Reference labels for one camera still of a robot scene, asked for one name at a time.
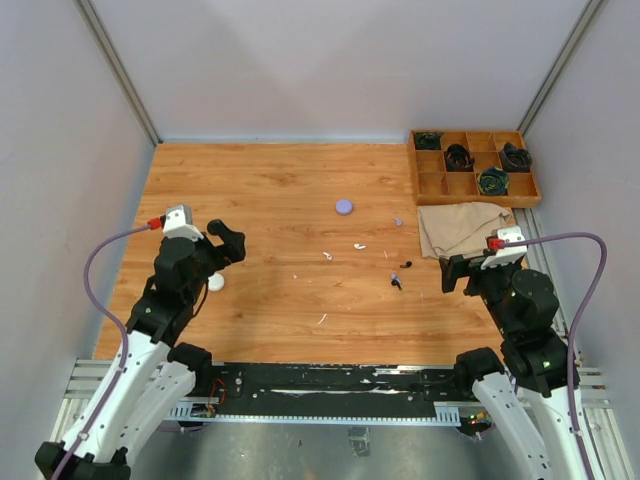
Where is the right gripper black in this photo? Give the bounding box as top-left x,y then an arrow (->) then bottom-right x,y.
440,248 -> 520,337

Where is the white earbud charging case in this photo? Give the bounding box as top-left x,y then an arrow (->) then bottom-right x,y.
208,273 -> 225,292

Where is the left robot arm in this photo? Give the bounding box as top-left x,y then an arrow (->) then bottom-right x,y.
35,210 -> 246,479

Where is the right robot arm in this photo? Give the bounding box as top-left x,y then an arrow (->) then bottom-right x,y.
439,255 -> 604,479

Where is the purple earbud charging case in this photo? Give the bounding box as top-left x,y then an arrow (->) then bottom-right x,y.
335,199 -> 354,216

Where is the beige folded cloth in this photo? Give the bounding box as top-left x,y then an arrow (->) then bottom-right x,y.
417,202 -> 514,259

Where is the rolled blue patterned tie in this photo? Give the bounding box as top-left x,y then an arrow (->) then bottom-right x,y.
476,167 -> 509,196

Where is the wooden compartment tray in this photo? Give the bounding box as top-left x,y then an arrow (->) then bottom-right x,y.
407,129 -> 541,208

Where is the rolled black tie centre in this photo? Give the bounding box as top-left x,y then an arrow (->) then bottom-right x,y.
444,144 -> 475,172

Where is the rolled black tie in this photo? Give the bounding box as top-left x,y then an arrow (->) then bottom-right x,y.
444,144 -> 475,172
499,142 -> 532,173

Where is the rolled black tie right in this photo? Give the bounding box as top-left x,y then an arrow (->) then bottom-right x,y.
499,142 -> 532,173

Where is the rolled dark tie top-left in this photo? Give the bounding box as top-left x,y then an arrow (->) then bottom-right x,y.
413,131 -> 444,151

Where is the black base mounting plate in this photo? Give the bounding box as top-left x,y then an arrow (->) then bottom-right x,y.
154,362 -> 514,420

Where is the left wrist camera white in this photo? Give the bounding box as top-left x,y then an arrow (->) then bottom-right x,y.
163,204 -> 204,242

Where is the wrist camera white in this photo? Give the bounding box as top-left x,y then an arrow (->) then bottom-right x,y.
163,204 -> 204,242
481,226 -> 527,270

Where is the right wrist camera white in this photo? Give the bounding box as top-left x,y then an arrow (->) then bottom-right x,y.
481,226 -> 527,270

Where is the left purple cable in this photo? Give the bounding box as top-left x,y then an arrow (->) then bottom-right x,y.
48,216 -> 164,480

